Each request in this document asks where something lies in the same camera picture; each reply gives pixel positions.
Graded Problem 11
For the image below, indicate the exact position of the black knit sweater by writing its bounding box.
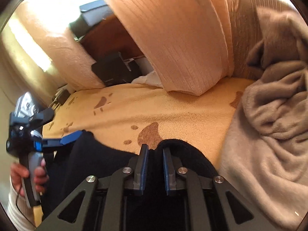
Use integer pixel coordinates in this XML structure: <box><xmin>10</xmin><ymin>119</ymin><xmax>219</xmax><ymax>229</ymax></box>
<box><xmin>41</xmin><ymin>131</ymin><xmax>218</xmax><ymax>230</ymax></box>

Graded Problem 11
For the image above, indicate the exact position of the person's left hand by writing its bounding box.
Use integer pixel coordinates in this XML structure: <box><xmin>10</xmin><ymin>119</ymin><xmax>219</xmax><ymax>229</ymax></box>
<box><xmin>10</xmin><ymin>158</ymin><xmax>50</xmax><ymax>197</ymax></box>

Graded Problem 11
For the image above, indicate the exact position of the black charger adapter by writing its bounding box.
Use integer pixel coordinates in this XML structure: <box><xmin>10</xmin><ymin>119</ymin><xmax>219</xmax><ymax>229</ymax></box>
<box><xmin>50</xmin><ymin>89</ymin><xmax>70</xmax><ymax>107</ymax></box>

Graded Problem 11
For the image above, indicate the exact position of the cream lace curtain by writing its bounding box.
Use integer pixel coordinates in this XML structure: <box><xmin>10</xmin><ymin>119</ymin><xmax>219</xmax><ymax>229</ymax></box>
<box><xmin>2</xmin><ymin>0</ymin><xmax>107</xmax><ymax>102</ymax></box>

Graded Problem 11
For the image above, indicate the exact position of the cream ribbed left sleeve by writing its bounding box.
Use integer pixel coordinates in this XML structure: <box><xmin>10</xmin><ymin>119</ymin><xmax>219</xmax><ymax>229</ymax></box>
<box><xmin>7</xmin><ymin>180</ymin><xmax>36</xmax><ymax>231</ymax></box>

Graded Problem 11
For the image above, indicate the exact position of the taupe knit sweater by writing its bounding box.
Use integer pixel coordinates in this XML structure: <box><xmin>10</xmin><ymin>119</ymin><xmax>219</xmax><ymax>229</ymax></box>
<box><xmin>219</xmin><ymin>7</ymin><xmax>307</xmax><ymax>230</ymax></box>

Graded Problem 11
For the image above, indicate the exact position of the black box beside bed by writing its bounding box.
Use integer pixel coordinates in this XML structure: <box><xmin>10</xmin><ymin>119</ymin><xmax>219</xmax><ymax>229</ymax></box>
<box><xmin>91</xmin><ymin>52</ymin><xmax>142</xmax><ymax>87</ymax></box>

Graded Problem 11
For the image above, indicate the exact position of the orange paw print blanket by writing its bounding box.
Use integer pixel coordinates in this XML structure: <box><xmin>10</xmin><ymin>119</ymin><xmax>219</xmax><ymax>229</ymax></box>
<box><xmin>43</xmin><ymin>78</ymin><xmax>252</xmax><ymax>164</ymax></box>

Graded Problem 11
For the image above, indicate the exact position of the wooden nightstand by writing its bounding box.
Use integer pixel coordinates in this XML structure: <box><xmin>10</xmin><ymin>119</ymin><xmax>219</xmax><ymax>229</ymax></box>
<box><xmin>79</xmin><ymin>15</ymin><xmax>144</xmax><ymax>61</ymax></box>

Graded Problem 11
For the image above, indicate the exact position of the dark box on nightstand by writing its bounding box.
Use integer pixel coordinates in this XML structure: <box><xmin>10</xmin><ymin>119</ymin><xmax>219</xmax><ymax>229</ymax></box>
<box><xmin>69</xmin><ymin>0</ymin><xmax>114</xmax><ymax>40</ymax></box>

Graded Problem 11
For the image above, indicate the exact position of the white cloth by nightstand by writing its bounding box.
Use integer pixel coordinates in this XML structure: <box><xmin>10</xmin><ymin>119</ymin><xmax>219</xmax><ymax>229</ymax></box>
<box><xmin>131</xmin><ymin>70</ymin><xmax>163</xmax><ymax>88</ymax></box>

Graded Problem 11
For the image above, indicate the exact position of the orange woven curtain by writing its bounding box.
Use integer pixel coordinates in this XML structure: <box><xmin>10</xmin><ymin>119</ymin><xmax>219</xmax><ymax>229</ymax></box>
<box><xmin>105</xmin><ymin>0</ymin><xmax>234</xmax><ymax>96</ymax></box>

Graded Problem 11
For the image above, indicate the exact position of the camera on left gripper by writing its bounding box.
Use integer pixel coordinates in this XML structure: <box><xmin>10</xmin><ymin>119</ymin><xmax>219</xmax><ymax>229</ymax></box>
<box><xmin>14</xmin><ymin>92</ymin><xmax>39</xmax><ymax>118</ymax></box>

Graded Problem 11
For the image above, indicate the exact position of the black cable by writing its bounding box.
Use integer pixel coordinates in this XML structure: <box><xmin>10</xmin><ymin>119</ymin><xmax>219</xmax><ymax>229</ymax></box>
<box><xmin>15</xmin><ymin>184</ymin><xmax>38</xmax><ymax>229</ymax></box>

